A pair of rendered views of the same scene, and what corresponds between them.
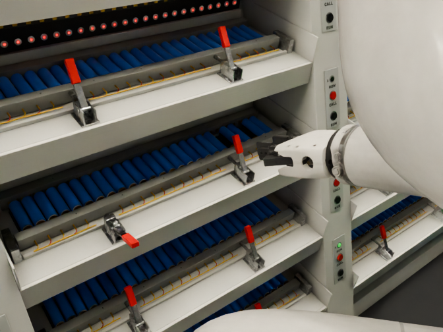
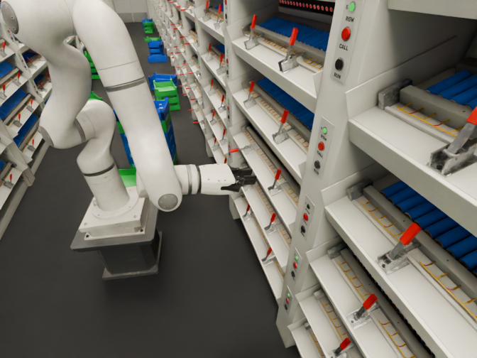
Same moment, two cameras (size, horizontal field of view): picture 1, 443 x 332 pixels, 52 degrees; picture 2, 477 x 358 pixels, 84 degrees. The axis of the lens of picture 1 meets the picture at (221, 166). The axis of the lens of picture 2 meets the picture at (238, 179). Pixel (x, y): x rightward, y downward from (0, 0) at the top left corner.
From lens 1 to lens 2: 1.14 m
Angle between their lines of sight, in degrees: 88
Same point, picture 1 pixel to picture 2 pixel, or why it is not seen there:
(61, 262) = (240, 141)
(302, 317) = (92, 104)
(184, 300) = (256, 201)
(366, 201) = (319, 325)
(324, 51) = (310, 183)
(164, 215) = (255, 163)
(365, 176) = not seen: hidden behind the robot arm
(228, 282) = (261, 218)
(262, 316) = (96, 103)
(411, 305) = not seen: outside the picture
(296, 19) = not seen: hidden behind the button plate
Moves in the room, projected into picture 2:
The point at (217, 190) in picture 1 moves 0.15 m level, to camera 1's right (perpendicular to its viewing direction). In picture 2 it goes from (267, 180) to (258, 209)
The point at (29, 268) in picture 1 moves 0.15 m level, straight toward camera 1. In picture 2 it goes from (240, 136) to (206, 138)
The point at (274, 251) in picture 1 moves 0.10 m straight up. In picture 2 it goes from (277, 242) to (280, 223)
